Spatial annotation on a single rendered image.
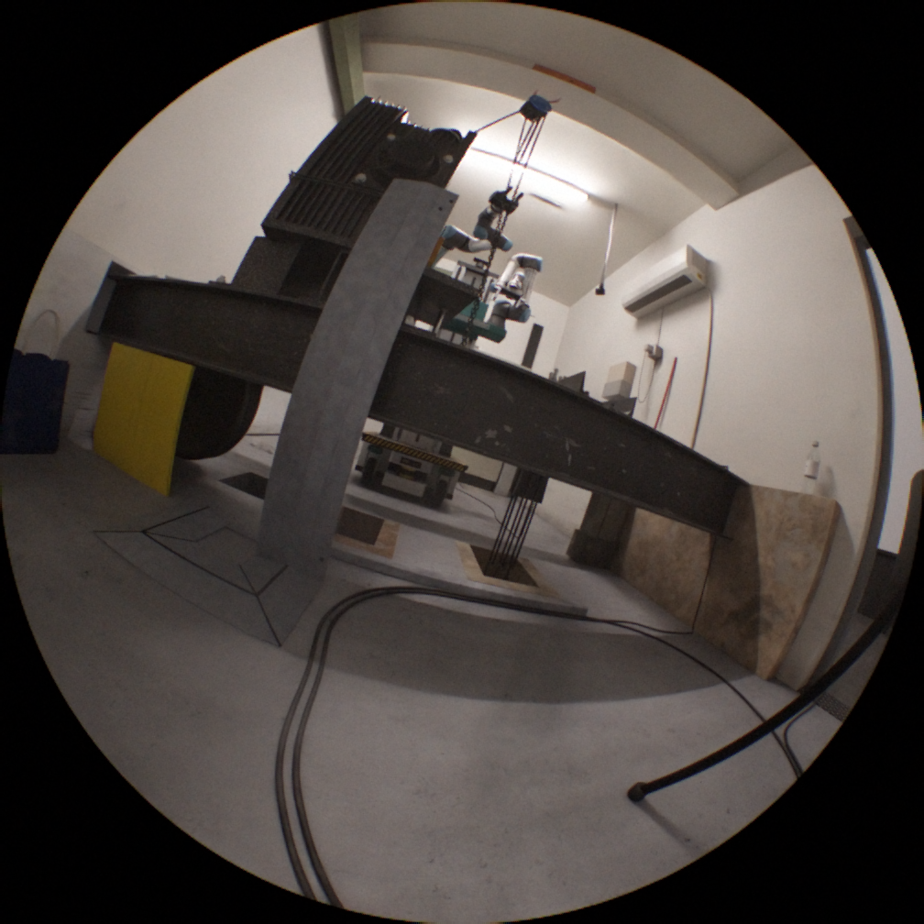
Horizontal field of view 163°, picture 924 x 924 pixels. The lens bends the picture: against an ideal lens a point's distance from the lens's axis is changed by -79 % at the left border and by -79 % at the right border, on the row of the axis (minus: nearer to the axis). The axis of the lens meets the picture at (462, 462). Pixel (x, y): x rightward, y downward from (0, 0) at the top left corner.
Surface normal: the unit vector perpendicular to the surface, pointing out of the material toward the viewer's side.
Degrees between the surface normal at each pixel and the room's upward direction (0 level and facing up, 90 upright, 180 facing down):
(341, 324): 90
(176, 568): 10
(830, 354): 90
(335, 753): 0
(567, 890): 0
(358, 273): 90
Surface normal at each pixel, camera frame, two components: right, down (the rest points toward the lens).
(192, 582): 0.33, -0.92
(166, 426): 0.12, 0.08
